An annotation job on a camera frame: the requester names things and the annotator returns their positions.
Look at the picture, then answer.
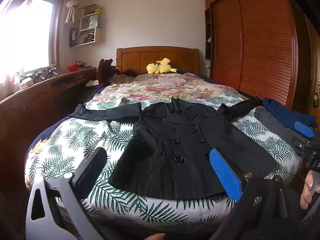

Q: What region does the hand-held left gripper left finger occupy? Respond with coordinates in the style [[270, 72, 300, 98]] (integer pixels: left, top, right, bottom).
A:
[[25, 147, 107, 240]]

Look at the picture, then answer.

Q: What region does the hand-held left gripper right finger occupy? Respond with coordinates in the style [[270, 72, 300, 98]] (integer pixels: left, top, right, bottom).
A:
[[209, 149, 308, 240]]

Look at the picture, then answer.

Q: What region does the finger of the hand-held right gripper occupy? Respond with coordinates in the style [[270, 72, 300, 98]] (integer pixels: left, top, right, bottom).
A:
[[292, 135, 310, 157], [294, 121, 316, 138]]

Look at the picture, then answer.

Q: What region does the black double-breasted coat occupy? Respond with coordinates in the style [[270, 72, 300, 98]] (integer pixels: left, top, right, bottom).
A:
[[69, 97, 278, 200]]

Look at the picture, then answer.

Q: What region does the person's right hand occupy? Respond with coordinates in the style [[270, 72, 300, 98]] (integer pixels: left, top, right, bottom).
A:
[[300, 174, 316, 210]]

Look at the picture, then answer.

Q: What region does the person's left hand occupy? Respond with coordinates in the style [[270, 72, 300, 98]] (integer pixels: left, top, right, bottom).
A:
[[144, 233, 166, 240]]

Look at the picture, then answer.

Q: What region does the folded blue garment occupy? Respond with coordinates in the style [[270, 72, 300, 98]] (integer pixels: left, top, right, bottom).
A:
[[262, 98, 318, 130]]

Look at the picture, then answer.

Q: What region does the folded grey garment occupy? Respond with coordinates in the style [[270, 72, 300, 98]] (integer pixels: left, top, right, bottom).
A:
[[254, 107, 300, 155]]

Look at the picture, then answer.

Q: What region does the bed with leaf quilt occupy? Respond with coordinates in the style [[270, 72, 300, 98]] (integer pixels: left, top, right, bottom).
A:
[[25, 70, 253, 180]]

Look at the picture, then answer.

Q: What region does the long wooden desk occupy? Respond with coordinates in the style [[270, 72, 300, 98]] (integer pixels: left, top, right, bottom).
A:
[[0, 67, 97, 180]]

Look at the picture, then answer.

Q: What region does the wooden slatted wardrobe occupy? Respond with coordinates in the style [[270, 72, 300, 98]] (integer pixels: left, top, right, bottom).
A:
[[204, 0, 320, 115]]

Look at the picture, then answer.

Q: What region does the dark wooden chair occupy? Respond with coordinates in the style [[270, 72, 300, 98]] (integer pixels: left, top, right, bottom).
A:
[[97, 59, 118, 85]]

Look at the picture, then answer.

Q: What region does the floral quilt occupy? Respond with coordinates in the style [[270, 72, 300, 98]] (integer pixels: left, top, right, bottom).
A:
[[85, 72, 250, 105]]

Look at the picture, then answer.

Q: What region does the black metal clutter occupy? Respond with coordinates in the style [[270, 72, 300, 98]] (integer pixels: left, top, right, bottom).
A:
[[32, 67, 59, 83]]

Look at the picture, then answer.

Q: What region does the wooden bed headboard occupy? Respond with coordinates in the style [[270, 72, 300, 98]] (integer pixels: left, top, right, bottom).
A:
[[116, 46, 201, 74]]

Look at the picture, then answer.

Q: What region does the yellow plush toy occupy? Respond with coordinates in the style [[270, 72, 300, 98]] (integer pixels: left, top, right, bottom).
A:
[[146, 58, 178, 75]]

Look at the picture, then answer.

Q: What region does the window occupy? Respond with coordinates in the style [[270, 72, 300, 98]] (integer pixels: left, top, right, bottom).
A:
[[0, 0, 63, 80]]

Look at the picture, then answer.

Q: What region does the tied beige curtain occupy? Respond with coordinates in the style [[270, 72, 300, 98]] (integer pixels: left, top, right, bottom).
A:
[[65, 0, 87, 24]]

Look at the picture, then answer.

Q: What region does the white wall shelf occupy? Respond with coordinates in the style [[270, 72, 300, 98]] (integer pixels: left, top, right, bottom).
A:
[[69, 4, 102, 48]]

